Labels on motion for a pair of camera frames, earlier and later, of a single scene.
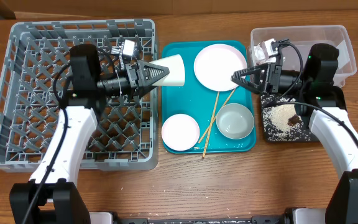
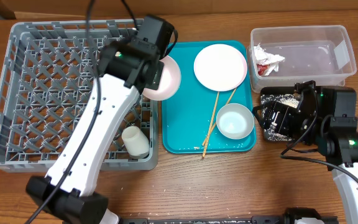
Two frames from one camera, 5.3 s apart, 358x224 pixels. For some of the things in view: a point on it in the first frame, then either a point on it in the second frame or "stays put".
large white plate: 215,64 stays put
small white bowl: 180,132 to 169,82
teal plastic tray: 211,114 stays put
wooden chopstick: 217,116 to 212,128
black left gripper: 135,76 stays put
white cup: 176,76 to 137,144
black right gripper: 270,78 to 272,116
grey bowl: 235,121 stays put
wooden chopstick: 210,125 stays put
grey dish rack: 22,110 stays put
